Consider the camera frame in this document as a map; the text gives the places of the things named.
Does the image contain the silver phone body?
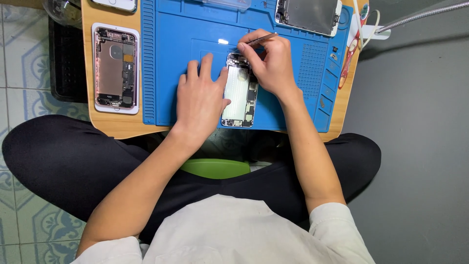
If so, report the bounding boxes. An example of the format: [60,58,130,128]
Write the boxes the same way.
[221,52,259,128]

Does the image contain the person's black trousers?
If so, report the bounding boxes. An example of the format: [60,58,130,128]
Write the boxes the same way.
[1,114,382,244]

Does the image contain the metal tweezers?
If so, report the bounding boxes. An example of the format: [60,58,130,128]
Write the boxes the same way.
[245,32,279,46]

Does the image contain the blue silicone repair mat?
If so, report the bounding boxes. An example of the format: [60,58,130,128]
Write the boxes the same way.
[141,0,354,133]

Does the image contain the white cable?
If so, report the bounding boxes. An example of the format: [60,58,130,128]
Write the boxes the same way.
[352,0,381,50]

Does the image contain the white lamp base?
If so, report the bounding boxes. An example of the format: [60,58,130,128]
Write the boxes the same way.
[347,24,391,41]

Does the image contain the person's left hand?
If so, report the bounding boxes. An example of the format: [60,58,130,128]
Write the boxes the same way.
[172,53,232,142]

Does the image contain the small wooden table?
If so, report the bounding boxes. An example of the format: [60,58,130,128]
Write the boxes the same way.
[80,0,370,143]

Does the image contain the clear plastic box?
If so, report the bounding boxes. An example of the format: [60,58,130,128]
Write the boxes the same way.
[202,0,252,10]

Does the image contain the detached phone screen assembly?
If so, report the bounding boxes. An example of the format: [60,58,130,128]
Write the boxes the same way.
[274,0,343,37]

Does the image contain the black plastic tray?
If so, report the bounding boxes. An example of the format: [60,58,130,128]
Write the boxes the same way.
[48,16,89,103]

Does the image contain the clear glass bowl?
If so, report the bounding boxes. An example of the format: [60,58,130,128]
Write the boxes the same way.
[42,0,83,28]

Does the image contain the white phone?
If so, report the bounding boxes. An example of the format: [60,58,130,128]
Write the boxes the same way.
[91,0,138,12]

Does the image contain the red handled tool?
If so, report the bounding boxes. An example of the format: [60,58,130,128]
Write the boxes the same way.
[337,3,370,89]

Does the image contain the opened rose gold phone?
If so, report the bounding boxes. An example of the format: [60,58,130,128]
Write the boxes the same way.
[91,22,141,115]

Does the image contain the person's right hand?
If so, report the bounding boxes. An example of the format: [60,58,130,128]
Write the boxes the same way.
[237,29,303,103]

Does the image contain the person's white shirt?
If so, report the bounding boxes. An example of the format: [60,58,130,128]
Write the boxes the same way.
[71,194,377,264]

